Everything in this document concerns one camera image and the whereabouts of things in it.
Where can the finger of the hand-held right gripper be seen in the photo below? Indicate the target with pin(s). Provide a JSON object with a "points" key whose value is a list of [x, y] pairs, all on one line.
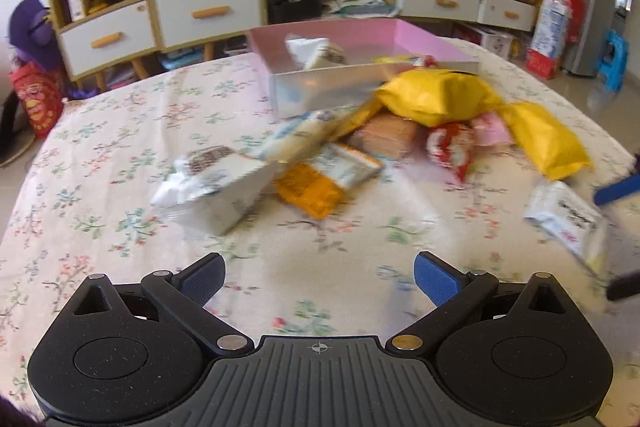
{"points": [[626, 287], [619, 191]]}

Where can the large white brown-print packet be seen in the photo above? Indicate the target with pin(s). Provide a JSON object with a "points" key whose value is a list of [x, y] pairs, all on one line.
{"points": [[220, 187]]}

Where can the pink snack packet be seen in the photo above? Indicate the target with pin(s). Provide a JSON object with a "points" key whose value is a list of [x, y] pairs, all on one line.
{"points": [[492, 129]]}

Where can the gold snack packet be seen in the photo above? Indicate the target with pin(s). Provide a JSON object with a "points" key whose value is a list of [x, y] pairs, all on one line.
{"points": [[361, 119]]}

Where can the clear brown cracker packet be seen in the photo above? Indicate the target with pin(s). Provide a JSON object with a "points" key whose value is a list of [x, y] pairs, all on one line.
{"points": [[385, 134]]}

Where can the red and white snack packet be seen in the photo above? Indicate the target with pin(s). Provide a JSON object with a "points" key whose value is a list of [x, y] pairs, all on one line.
{"points": [[450, 147]]}

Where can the red printed gift bag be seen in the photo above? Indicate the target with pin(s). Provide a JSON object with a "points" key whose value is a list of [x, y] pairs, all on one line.
{"points": [[37, 99]]}

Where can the thin yellow snack packet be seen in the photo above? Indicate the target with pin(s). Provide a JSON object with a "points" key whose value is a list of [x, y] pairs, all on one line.
{"points": [[400, 59]]}

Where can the purple plush toy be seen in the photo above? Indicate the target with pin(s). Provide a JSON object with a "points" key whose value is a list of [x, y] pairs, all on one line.
{"points": [[32, 32]]}

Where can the pink cardboard box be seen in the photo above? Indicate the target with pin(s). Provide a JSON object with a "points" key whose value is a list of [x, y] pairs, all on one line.
{"points": [[320, 84]]}

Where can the orange packet with white label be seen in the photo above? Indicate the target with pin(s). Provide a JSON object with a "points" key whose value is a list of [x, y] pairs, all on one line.
{"points": [[315, 184]]}

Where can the low white drawer cabinet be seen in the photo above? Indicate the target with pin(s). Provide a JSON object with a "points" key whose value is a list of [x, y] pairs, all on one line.
{"points": [[465, 4]]}

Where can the white black-print snack packet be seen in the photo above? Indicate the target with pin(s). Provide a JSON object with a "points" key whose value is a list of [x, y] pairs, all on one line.
{"points": [[567, 217]]}

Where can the long white snack packet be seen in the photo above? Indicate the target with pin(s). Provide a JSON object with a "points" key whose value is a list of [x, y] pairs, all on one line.
{"points": [[300, 134]]}

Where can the small white brown-print packet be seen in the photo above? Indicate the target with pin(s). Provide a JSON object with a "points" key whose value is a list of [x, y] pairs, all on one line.
{"points": [[315, 52]]}

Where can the red and white carton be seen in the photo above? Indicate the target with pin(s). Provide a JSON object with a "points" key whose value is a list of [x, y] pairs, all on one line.
{"points": [[547, 39]]}

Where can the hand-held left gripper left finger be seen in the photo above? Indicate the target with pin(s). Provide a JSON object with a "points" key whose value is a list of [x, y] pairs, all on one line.
{"points": [[200, 278]]}

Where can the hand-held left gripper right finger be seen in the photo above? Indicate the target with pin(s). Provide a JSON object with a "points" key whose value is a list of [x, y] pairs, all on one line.
{"points": [[436, 278]]}

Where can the blue plastic stool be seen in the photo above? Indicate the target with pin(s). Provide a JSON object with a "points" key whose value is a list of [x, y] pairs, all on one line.
{"points": [[614, 59]]}

